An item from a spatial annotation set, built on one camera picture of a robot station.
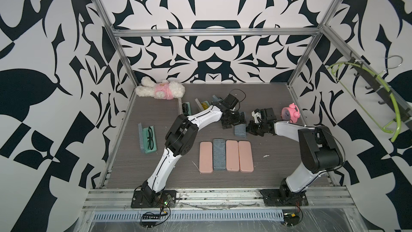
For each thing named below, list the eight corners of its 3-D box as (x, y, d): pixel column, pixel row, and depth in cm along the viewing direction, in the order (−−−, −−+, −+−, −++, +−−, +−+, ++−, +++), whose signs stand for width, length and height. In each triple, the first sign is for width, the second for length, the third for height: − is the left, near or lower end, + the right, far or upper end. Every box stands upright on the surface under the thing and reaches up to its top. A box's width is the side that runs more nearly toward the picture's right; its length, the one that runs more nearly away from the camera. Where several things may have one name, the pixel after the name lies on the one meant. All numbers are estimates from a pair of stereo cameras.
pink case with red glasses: (198, 173, 82) (198, 172, 80) (199, 143, 93) (199, 141, 91) (213, 173, 82) (213, 172, 80) (212, 143, 93) (212, 141, 91)
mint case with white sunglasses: (213, 169, 84) (213, 168, 81) (212, 140, 94) (212, 138, 92) (227, 169, 84) (227, 168, 81) (224, 141, 94) (225, 138, 92)
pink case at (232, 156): (226, 171, 83) (226, 170, 81) (225, 141, 94) (226, 139, 92) (239, 172, 83) (240, 171, 81) (237, 141, 93) (238, 140, 92)
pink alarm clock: (282, 129, 103) (291, 116, 92) (278, 117, 109) (286, 103, 97) (291, 129, 103) (302, 116, 92) (286, 117, 109) (296, 103, 97)
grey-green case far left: (144, 154, 90) (139, 148, 83) (142, 131, 99) (138, 123, 92) (157, 150, 91) (153, 144, 84) (154, 127, 100) (150, 120, 94)
